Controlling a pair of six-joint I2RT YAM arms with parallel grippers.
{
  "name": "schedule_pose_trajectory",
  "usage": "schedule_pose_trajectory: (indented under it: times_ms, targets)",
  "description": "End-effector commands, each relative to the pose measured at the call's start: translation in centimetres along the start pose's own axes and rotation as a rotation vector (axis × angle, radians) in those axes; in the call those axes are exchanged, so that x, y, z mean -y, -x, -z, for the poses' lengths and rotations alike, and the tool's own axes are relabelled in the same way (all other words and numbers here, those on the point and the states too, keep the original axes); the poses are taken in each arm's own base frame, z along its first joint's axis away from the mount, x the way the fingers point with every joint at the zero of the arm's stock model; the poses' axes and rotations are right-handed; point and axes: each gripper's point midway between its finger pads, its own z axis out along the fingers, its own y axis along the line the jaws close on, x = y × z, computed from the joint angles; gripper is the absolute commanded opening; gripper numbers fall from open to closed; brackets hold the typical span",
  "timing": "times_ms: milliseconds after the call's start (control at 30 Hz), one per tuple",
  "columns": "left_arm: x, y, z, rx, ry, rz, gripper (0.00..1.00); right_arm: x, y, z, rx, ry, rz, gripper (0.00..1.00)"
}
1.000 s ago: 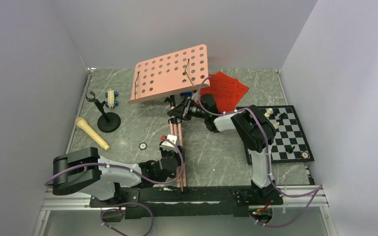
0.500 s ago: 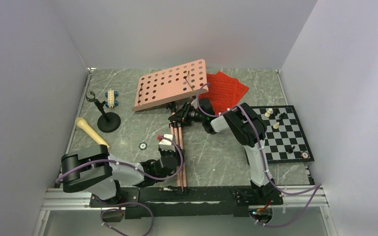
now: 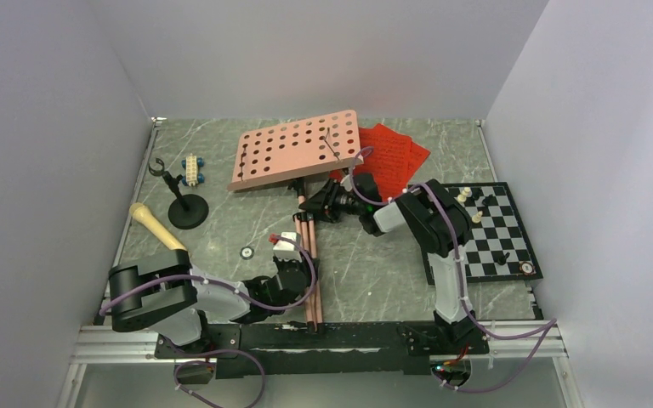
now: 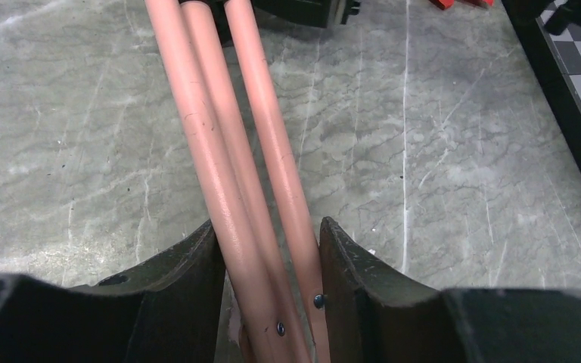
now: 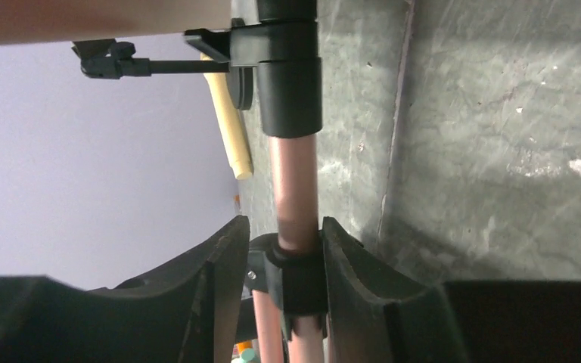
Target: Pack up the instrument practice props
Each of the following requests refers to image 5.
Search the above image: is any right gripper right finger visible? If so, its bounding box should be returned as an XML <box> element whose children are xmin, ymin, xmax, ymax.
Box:
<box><xmin>322</xmin><ymin>217</ymin><xmax>581</xmax><ymax>362</ymax></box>

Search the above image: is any black microphone stand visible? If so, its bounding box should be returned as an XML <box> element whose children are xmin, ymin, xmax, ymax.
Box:
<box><xmin>72</xmin><ymin>39</ymin><xmax>253</xmax><ymax>110</ymax></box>

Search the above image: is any pink music stand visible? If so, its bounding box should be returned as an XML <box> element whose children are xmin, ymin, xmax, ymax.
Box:
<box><xmin>0</xmin><ymin>1</ymin><xmax>328</xmax><ymax>362</ymax></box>

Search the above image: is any cream toy microphone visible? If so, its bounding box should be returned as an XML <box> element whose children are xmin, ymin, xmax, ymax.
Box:
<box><xmin>204</xmin><ymin>73</ymin><xmax>253</xmax><ymax>181</ymax></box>

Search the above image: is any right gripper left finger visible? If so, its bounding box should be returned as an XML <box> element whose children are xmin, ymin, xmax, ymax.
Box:
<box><xmin>0</xmin><ymin>216</ymin><xmax>250</xmax><ymax>362</ymax></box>

